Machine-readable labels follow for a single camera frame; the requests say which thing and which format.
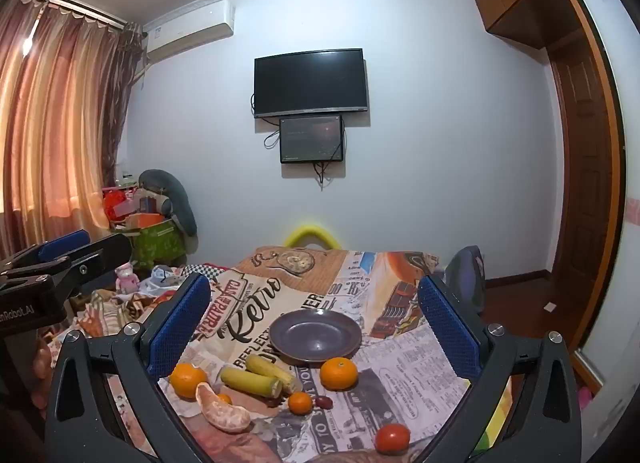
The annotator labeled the pile of red orange boxes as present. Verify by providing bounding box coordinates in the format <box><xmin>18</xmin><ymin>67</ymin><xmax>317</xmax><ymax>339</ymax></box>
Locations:
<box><xmin>101</xmin><ymin>185</ymin><xmax>173</xmax><ymax>231</ymax></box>

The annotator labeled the white air conditioner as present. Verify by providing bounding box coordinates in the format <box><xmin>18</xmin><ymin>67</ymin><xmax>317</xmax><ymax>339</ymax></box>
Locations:
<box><xmin>145</xmin><ymin>0</ymin><xmax>236</xmax><ymax>64</ymax></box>

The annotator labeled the pink plush toy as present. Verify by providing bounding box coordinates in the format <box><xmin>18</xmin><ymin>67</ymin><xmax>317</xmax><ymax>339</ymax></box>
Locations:
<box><xmin>115</xmin><ymin>263</ymin><xmax>141</xmax><ymax>294</ymax></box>

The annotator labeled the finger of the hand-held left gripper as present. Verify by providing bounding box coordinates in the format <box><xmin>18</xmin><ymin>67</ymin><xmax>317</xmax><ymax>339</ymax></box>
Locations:
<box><xmin>15</xmin><ymin>233</ymin><xmax>133</xmax><ymax>300</ymax></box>
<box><xmin>0</xmin><ymin>229</ymin><xmax>92</xmax><ymax>275</ymax></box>

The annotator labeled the green patterned bag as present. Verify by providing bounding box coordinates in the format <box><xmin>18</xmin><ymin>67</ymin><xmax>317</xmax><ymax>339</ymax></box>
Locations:
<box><xmin>131</xmin><ymin>220</ymin><xmax>187</xmax><ymax>266</ymax></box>

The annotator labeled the dark purple plate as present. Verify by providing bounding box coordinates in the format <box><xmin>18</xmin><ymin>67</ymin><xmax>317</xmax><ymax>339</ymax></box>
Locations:
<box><xmin>269</xmin><ymin>309</ymin><xmax>363</xmax><ymax>363</ymax></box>

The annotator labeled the white blue fabric item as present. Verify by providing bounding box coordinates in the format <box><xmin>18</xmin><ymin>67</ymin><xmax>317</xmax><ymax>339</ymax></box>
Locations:
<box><xmin>150</xmin><ymin>265</ymin><xmax>177</xmax><ymax>289</ymax></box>

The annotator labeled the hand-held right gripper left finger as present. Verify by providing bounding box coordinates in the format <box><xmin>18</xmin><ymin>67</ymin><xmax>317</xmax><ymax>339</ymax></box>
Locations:
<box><xmin>44</xmin><ymin>273</ymin><xmax>212</xmax><ymax>463</ymax></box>

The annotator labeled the black white checkered cloth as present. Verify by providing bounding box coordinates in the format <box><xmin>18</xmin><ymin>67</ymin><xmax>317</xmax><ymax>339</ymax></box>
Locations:
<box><xmin>177</xmin><ymin>263</ymin><xmax>231</xmax><ymax>280</ymax></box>

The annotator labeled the grey plush toy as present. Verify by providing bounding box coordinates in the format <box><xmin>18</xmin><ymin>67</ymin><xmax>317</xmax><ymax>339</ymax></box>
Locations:
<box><xmin>137</xmin><ymin>169</ymin><xmax>198</xmax><ymax>240</ymax></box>

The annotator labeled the printed retro tablecloth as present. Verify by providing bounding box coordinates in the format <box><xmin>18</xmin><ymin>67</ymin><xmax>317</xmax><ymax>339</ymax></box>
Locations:
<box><xmin>145</xmin><ymin>245</ymin><xmax>511</xmax><ymax>463</ymax></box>

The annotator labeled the black wall television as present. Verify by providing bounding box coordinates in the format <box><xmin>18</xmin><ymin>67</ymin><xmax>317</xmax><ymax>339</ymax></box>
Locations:
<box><xmin>253</xmin><ymin>48</ymin><xmax>370</xmax><ymax>119</ymax></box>

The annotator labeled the red tomato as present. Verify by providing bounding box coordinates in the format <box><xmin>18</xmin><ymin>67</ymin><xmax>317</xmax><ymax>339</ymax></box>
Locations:
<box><xmin>375</xmin><ymin>423</ymin><xmax>412</xmax><ymax>456</ymax></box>

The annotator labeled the peeled orange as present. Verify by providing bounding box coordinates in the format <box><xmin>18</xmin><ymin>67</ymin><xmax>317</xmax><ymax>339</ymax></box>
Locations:
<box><xmin>195</xmin><ymin>382</ymin><xmax>252</xmax><ymax>434</ymax></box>

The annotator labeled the small black wall monitor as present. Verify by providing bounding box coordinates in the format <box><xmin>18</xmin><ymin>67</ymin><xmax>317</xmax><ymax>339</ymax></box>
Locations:
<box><xmin>279</xmin><ymin>114</ymin><xmax>345</xmax><ymax>164</ymax></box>

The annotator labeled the large orange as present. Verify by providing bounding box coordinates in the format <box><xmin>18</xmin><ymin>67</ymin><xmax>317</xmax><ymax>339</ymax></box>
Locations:
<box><xmin>320</xmin><ymin>357</ymin><xmax>359</xmax><ymax>391</ymax></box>
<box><xmin>170</xmin><ymin>363</ymin><xmax>208</xmax><ymax>400</ymax></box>

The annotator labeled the orange brown curtain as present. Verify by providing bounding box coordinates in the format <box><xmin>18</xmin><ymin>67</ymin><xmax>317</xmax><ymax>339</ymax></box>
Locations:
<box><xmin>0</xmin><ymin>0</ymin><xmax>147</xmax><ymax>264</ymax></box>

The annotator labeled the grey blue chair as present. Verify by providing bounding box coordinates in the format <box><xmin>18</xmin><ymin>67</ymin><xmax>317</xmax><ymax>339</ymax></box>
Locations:
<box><xmin>442</xmin><ymin>245</ymin><xmax>487</xmax><ymax>316</ymax></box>

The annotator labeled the green yellow banana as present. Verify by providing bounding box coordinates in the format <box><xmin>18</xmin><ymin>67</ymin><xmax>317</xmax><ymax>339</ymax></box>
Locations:
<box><xmin>220</xmin><ymin>367</ymin><xmax>282</xmax><ymax>399</ymax></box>

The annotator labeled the pale yellow banana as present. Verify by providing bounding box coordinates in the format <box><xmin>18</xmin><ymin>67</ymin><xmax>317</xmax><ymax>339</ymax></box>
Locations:
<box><xmin>245</xmin><ymin>354</ymin><xmax>297</xmax><ymax>389</ymax></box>

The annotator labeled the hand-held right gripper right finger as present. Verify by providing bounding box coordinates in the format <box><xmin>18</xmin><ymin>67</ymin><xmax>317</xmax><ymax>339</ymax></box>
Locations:
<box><xmin>417</xmin><ymin>274</ymin><xmax>583</xmax><ymax>463</ymax></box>

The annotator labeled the brown wooden door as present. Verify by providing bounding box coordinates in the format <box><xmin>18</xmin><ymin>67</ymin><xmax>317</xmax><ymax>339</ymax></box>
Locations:
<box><xmin>547</xmin><ymin>40</ymin><xmax>627</xmax><ymax>284</ymax></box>

